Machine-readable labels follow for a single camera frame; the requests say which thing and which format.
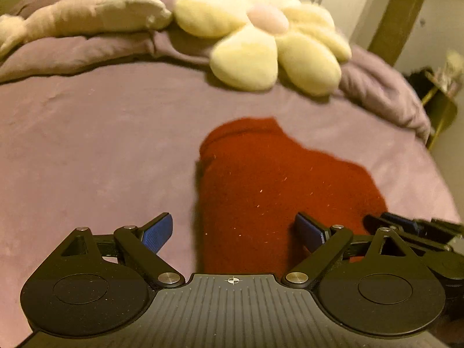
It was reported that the beige pink pillow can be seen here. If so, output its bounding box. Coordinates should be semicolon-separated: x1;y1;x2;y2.
0;0;173;57

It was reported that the red knitted garment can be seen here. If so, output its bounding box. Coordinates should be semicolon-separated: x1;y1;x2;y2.
196;116;390;276

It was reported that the gold side table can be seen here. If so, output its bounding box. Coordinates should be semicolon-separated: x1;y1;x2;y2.
406;49;463;151

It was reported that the cream flower plush pillow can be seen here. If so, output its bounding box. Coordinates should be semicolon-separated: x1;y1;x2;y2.
173;0;353;97

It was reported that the purple bed sheet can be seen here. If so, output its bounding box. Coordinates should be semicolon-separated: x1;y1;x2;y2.
0;60;461;348

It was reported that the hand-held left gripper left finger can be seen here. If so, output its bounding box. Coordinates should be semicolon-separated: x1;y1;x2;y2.
60;212;186;289

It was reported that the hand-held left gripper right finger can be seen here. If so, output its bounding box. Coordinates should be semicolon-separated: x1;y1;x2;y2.
284;212;404;291

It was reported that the purple duvet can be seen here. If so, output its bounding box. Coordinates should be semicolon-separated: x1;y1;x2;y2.
0;0;432;144

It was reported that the brown wooden door frame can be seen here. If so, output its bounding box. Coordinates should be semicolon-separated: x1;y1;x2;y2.
368;0;432;68

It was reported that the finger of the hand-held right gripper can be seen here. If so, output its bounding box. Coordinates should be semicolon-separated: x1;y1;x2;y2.
363;212;464;251

